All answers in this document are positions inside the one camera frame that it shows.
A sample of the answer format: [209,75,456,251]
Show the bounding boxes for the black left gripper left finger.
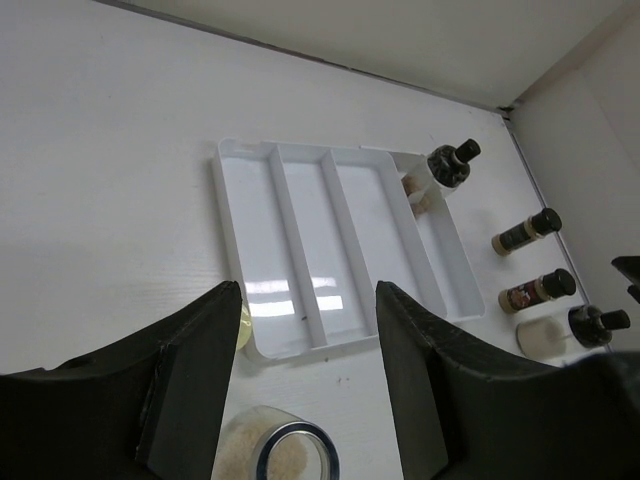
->
[1,281,241,479]

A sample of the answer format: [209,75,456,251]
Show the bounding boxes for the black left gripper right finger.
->
[375,281,639,479]

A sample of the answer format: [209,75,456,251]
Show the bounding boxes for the black-capped round bottle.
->
[516,305,631,361]
[401,139,481,217]

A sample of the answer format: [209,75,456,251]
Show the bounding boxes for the glass rice jar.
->
[212,405,341,480]

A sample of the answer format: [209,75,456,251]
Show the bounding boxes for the yellow-lid rice jar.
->
[236,304,253,351]

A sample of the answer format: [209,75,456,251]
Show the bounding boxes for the black-lid spice shaker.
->
[498,268,577,314]
[491,207,562,256]

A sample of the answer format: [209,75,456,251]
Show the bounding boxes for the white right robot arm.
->
[611,256,640,303]

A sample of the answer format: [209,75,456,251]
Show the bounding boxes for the white divided organizer tray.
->
[212,139,485,362]

